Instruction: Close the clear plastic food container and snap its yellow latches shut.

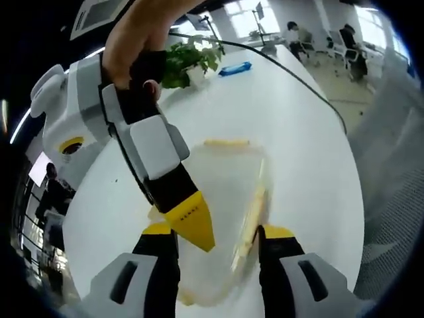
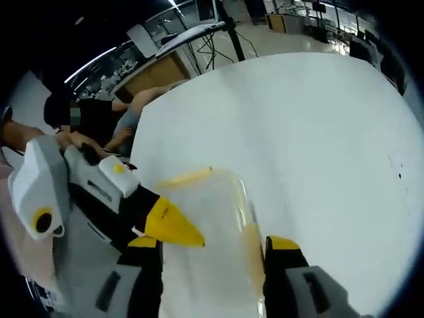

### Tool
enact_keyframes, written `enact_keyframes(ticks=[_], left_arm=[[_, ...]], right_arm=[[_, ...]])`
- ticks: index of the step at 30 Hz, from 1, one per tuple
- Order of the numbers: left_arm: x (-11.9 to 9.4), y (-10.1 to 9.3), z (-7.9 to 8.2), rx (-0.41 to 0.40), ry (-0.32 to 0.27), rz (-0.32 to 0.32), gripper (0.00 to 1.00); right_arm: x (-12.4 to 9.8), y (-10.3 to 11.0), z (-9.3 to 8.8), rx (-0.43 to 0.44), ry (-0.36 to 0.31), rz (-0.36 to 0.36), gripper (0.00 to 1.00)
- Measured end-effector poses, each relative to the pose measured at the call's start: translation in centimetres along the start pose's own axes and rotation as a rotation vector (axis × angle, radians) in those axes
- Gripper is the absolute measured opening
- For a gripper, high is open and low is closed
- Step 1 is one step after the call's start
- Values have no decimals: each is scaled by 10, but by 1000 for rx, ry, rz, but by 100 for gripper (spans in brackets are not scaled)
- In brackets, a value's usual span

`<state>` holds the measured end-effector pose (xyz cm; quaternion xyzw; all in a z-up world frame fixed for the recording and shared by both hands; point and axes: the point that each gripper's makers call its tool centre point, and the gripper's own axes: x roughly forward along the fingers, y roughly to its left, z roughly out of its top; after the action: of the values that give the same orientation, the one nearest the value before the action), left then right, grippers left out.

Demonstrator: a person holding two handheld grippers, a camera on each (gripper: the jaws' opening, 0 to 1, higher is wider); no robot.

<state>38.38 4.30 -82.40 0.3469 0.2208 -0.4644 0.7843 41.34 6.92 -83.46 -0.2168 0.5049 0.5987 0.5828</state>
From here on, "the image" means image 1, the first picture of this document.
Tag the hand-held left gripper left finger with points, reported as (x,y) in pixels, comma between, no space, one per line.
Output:
(116,285)

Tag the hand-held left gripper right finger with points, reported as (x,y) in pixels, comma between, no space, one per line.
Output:
(308,285)

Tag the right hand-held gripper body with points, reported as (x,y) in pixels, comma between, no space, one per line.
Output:
(71,109)

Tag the clear box with yellow buckles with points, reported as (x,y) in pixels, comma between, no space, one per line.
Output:
(225,185)

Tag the person's right hand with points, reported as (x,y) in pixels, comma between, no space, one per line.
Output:
(139,43)

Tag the long ceiling light strip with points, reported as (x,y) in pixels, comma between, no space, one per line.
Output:
(20,127)

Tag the white monitor screen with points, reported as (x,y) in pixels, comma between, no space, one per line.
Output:
(37,169)

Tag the green potted plant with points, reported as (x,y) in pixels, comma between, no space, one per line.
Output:
(185,61)

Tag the ceiling air conditioner vent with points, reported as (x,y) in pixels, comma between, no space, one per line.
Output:
(99,13)

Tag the blue wipes packet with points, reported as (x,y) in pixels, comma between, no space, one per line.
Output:
(236,68)

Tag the grey mesh chair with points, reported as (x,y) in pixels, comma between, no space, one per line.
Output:
(391,198)

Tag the black tripod with screen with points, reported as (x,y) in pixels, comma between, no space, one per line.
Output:
(212,31)

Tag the black tripod stand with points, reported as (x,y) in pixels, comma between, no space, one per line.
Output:
(259,20)

